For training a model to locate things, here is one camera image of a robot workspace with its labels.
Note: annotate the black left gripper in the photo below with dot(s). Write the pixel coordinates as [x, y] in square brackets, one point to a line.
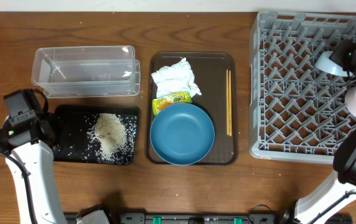
[43, 123]

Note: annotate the light blue bowl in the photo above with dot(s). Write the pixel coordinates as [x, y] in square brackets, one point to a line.
[325, 64]

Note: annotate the pile of rice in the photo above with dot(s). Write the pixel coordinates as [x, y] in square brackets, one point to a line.
[111, 135]

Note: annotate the wooden chopstick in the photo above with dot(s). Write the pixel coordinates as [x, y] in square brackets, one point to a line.
[230, 100]
[227, 104]

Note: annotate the dark blue plate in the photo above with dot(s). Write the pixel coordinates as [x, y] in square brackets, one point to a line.
[182, 134]

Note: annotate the white napkin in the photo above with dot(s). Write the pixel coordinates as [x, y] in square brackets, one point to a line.
[178, 77]

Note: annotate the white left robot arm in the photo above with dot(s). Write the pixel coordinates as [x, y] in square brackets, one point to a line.
[28, 144]

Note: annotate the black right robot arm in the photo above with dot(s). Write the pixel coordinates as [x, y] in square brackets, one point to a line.
[339, 189]

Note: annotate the black waste tray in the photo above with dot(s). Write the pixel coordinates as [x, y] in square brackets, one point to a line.
[75, 137]

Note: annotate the grey dishwasher rack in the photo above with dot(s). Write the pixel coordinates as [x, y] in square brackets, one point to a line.
[297, 113]

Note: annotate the clear plastic bin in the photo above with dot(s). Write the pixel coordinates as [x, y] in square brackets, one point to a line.
[87, 71]

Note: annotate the brown serving tray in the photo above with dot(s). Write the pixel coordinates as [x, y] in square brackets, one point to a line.
[210, 70]

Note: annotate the yellow snack wrapper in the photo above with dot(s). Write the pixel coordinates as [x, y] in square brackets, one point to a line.
[161, 103]

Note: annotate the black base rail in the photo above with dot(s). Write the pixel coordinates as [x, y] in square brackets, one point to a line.
[140, 218]

